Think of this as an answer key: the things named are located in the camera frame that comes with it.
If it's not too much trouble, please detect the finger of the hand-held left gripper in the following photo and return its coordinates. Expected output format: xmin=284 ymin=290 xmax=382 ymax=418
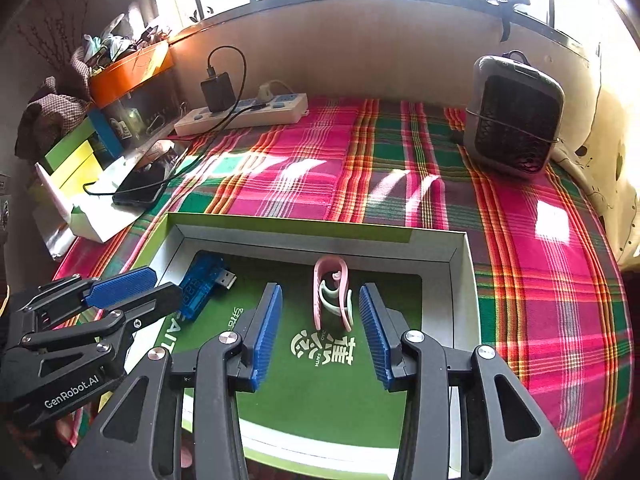
xmin=19 ymin=282 xmax=185 ymax=362
xmin=9 ymin=266 xmax=158 ymax=334

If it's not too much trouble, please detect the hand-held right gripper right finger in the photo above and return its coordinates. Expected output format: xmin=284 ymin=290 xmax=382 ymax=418
xmin=359 ymin=282 xmax=581 ymax=480

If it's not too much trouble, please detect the cream printed curtain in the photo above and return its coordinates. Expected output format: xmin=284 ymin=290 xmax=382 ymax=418
xmin=550 ymin=10 xmax=640 ymax=271

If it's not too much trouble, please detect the white power strip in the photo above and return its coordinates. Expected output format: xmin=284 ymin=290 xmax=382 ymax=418
xmin=174 ymin=92 xmax=310 ymax=137

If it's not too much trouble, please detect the black window hook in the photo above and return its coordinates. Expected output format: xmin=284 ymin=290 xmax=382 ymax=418
xmin=492 ymin=0 xmax=531 ymax=43

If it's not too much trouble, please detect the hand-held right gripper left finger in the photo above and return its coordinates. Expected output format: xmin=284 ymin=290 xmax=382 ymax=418
xmin=59 ymin=282 xmax=284 ymax=480

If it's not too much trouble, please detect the clutter pile in tray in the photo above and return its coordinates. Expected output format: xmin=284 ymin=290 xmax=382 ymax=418
xmin=70 ymin=12 xmax=171 ymax=68

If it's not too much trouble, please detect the brown checked cloth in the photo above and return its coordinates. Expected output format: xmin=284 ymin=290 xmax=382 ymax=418
xmin=15 ymin=77 xmax=91 ymax=161

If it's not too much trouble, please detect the black charging cable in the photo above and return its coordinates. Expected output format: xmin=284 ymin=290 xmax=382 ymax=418
xmin=82 ymin=46 xmax=266 ymax=196

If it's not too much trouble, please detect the orange storage tray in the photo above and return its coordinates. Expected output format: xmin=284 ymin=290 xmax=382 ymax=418
xmin=89 ymin=40 xmax=175 ymax=108

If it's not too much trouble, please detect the pink green plaid blanket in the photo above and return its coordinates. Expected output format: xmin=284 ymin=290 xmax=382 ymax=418
xmin=50 ymin=95 xmax=636 ymax=480

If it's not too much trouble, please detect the blue transparent usb tester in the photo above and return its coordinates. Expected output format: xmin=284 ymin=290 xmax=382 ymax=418
xmin=177 ymin=251 xmax=237 ymax=318

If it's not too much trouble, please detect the grey portable fan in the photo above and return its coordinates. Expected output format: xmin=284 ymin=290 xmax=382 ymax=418
xmin=462 ymin=52 xmax=566 ymax=177

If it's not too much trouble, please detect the black charger block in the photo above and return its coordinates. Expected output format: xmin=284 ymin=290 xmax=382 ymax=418
xmin=200 ymin=72 xmax=237 ymax=113

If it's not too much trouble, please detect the blue narrow box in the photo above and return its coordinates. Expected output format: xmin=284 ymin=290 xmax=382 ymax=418
xmin=87 ymin=107 xmax=126 ymax=161

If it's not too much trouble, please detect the yellow green cardboard box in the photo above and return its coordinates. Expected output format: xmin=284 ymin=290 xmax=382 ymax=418
xmin=42 ymin=117 xmax=108 ymax=196

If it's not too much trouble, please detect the pink loop clip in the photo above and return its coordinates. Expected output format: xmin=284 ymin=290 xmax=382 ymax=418
xmin=312 ymin=256 xmax=355 ymax=333

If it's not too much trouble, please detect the black smartphone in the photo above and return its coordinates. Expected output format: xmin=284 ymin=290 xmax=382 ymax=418
xmin=112 ymin=160 xmax=176 ymax=209

